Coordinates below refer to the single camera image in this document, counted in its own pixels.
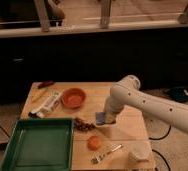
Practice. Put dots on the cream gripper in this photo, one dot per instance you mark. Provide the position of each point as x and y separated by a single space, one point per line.
109 118

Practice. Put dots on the blue sponge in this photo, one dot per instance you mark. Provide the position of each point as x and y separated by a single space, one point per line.
99 118

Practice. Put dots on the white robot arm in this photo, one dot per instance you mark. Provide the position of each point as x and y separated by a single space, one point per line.
127 92

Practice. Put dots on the green plastic tray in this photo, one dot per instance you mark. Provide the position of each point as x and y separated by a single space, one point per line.
40 145

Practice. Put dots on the brown grape bunch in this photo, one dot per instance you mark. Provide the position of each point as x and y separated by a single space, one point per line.
80 125

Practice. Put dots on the orange fruit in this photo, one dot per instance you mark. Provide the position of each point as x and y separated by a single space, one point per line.
93 143

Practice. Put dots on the wooden table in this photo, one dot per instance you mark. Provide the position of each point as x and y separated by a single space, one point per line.
128 129

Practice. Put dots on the orange bowl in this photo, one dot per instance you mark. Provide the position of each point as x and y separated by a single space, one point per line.
73 98

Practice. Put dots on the silver fork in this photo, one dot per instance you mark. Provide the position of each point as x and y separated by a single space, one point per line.
100 158

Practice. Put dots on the white plastic cup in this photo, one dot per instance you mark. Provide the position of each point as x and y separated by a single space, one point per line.
139 151

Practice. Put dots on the white tube with black cap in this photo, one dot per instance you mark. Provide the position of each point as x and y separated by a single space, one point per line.
46 107

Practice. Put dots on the dark red toy pepper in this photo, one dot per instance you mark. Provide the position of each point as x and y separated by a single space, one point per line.
45 84

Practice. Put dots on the yellow banana toy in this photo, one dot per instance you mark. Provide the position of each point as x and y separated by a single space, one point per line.
38 95

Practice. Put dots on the white window rail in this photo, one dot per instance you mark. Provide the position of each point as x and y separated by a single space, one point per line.
95 28

